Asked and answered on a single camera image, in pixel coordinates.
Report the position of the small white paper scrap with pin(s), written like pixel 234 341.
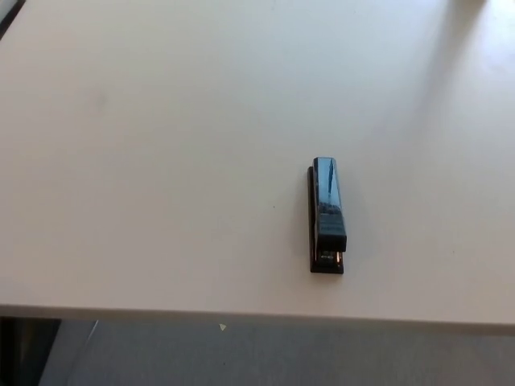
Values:
pixel 222 327

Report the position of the black desk stapler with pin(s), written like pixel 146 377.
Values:
pixel 329 209

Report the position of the dark table leg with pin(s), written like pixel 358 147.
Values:
pixel 24 350

